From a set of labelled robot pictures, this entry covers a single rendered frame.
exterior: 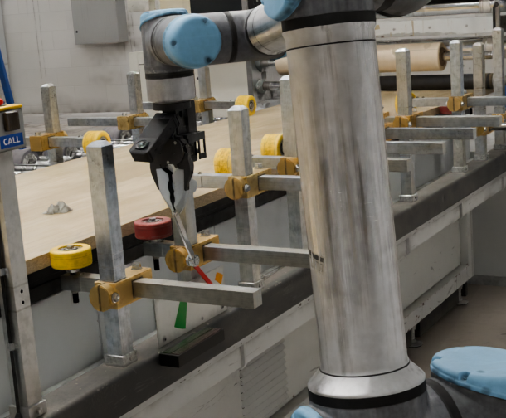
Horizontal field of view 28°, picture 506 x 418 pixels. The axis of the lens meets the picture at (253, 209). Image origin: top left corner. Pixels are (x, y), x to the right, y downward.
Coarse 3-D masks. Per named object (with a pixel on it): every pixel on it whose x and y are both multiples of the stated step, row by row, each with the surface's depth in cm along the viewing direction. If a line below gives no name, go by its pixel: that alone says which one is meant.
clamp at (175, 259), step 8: (200, 240) 215; (208, 240) 215; (216, 240) 218; (176, 248) 210; (184, 248) 210; (192, 248) 210; (200, 248) 213; (168, 256) 210; (176, 256) 209; (184, 256) 208; (200, 256) 213; (168, 264) 210; (176, 264) 209; (184, 264) 208; (200, 264) 213; (176, 272) 210
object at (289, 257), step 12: (144, 252) 221; (156, 252) 220; (204, 252) 214; (216, 252) 212; (228, 252) 211; (240, 252) 209; (252, 252) 208; (264, 252) 206; (276, 252) 205; (288, 252) 204; (300, 252) 203; (264, 264) 207; (276, 264) 206; (288, 264) 204; (300, 264) 203
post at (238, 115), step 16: (240, 112) 226; (240, 128) 227; (240, 144) 228; (240, 160) 229; (240, 208) 232; (240, 224) 233; (256, 224) 234; (240, 240) 234; (256, 240) 235; (240, 272) 235; (256, 272) 235
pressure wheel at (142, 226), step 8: (152, 216) 224; (160, 216) 223; (136, 224) 218; (144, 224) 217; (152, 224) 217; (160, 224) 217; (168, 224) 219; (136, 232) 219; (144, 232) 217; (152, 232) 217; (160, 232) 217; (168, 232) 219; (152, 240) 220
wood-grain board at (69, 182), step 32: (384, 96) 440; (448, 96) 422; (224, 128) 373; (256, 128) 366; (128, 160) 312; (32, 192) 268; (64, 192) 265; (128, 192) 258; (224, 192) 257; (32, 224) 228; (64, 224) 226; (128, 224) 223; (32, 256) 198
